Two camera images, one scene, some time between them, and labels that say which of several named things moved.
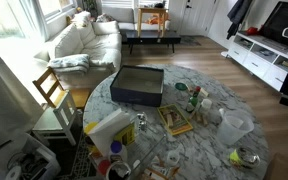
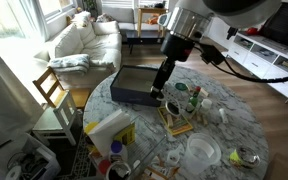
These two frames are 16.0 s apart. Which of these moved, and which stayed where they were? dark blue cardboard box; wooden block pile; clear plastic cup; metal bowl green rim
Moved: clear plastic cup
Stayed: dark blue cardboard box; wooden block pile; metal bowl green rim
